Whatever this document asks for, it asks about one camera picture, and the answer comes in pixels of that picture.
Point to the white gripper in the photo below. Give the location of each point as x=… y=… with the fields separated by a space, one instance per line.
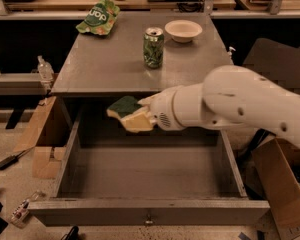
x=162 y=110

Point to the green and yellow sponge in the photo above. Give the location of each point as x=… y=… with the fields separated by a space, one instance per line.
x=123 y=107

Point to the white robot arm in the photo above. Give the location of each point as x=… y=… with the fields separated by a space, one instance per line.
x=229 y=96

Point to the grey cabinet with top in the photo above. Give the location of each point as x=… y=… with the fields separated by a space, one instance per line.
x=114 y=65

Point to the open grey top drawer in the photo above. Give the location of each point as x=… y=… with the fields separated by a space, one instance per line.
x=111 y=177

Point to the green soda can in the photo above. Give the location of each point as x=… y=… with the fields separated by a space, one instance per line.
x=153 y=43

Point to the white bowl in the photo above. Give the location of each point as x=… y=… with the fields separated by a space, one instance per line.
x=183 y=31

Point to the white pump bottle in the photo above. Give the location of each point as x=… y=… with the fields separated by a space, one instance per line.
x=231 y=51

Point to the green chip bag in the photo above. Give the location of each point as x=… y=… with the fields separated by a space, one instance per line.
x=100 y=19

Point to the clear plastic bottle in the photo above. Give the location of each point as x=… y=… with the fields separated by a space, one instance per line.
x=45 y=69

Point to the cardboard pieces left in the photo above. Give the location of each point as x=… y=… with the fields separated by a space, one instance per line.
x=46 y=134

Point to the black power adapter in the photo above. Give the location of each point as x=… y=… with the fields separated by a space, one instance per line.
x=5 y=163

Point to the cardboard box right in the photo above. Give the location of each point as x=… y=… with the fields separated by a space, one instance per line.
x=275 y=161

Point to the small bottle on floor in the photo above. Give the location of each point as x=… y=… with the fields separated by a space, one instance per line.
x=21 y=213

